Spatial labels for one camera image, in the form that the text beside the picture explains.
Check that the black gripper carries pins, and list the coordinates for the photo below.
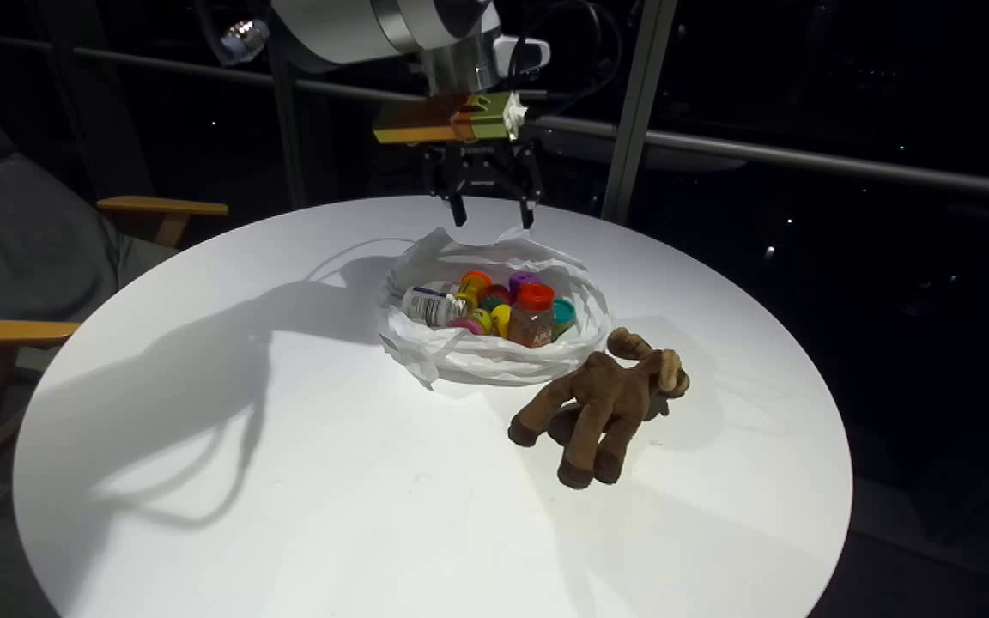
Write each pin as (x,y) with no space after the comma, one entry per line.
(501,165)

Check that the purple play-doh tub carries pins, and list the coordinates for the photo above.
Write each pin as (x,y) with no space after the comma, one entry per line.
(517,281)

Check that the brown jar orange lid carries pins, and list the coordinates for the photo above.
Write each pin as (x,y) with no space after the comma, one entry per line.
(532,313)

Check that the pink lid yellow tub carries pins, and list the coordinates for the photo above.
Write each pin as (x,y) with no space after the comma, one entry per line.
(470,329)

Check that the teal lid green tub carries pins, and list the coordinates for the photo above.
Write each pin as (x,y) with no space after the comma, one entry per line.
(564,316)

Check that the brown plush toy animal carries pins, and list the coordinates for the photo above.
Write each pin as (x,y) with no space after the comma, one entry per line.
(597,408)

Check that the red ball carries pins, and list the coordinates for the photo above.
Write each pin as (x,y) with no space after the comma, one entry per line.
(476,281)

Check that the orange lid yellow tub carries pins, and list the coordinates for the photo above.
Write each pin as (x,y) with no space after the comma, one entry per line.
(500,316)

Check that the white pill bottle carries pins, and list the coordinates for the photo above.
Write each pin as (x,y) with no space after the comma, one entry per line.
(429,308)

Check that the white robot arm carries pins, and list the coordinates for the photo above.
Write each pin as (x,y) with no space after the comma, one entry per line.
(320,37)

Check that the white plastic bag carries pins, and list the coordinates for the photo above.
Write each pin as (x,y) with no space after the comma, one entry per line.
(476,360)

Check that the wooden chair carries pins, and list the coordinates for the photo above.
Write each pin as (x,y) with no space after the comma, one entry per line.
(63,263)

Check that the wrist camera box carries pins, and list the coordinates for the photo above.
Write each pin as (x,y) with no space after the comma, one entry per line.
(453,120)

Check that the window frame post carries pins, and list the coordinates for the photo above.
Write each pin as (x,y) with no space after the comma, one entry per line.
(636,109)

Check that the horizontal window rail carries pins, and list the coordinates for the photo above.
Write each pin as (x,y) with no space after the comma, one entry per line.
(569,126)

